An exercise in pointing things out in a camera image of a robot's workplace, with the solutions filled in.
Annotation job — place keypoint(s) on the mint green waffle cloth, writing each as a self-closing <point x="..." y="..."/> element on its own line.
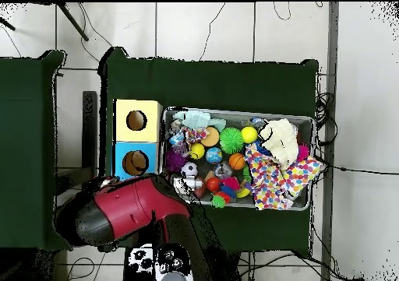
<point x="194" y="119"/>

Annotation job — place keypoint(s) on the orange toy basketball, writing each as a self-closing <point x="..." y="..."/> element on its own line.
<point x="237" y="161"/>

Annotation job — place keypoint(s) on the multicolour spiky caterpillar toy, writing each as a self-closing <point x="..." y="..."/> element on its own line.
<point x="229" y="184"/>

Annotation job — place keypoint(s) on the cream waffle cloth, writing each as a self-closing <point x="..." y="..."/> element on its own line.
<point x="279" y="141"/>

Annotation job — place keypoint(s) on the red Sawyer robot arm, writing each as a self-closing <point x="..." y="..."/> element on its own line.
<point x="131" y="206"/>

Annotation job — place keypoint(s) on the shallow clear mesh bin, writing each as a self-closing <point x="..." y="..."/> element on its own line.
<point x="237" y="119"/>

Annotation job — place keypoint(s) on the wooden box with three holes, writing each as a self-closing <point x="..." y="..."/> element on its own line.
<point x="137" y="137"/>

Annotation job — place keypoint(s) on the blue globe ball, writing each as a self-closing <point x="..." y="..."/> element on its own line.
<point x="213" y="155"/>

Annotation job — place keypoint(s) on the small toy soccer ball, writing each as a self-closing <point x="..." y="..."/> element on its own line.
<point x="189" y="169"/>

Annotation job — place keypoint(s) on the green spiky puffer ball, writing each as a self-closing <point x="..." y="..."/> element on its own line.
<point x="231" y="140"/>

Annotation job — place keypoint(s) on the silver plastic toy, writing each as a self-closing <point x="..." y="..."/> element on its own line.
<point x="194" y="184"/>

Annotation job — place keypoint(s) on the yellow tennis ball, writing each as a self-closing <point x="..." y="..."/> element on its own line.
<point x="249" y="134"/>

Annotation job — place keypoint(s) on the green cloth side table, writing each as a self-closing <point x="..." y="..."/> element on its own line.
<point x="21" y="153"/>

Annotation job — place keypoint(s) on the black tripod leg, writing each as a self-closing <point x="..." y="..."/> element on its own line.
<point x="73" y="21"/>
<point x="7" y="24"/>

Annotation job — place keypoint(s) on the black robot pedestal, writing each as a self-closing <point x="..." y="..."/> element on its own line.
<point x="230" y="268"/>

